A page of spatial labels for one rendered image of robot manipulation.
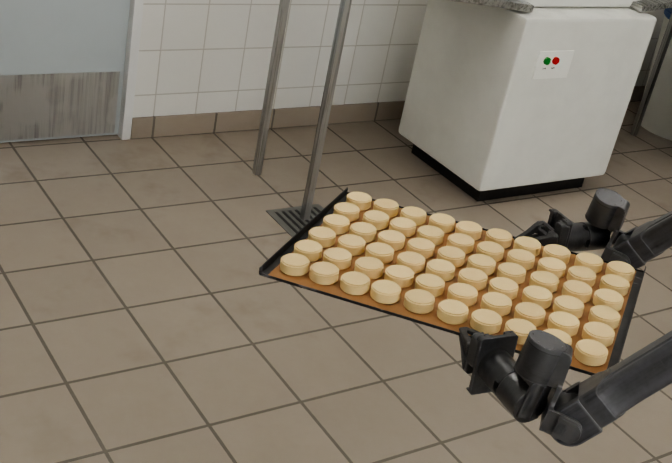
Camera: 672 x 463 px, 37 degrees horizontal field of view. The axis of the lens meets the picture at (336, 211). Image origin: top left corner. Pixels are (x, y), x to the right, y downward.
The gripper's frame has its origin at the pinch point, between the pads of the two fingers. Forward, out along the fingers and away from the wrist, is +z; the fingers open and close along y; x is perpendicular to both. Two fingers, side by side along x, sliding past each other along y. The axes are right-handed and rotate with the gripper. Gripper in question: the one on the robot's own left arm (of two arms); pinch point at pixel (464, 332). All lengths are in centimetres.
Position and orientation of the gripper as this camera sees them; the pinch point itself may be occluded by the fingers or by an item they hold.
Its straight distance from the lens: 161.6
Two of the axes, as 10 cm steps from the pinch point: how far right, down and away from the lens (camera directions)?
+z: -3.8, -4.5, 8.1
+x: 9.2, -0.7, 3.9
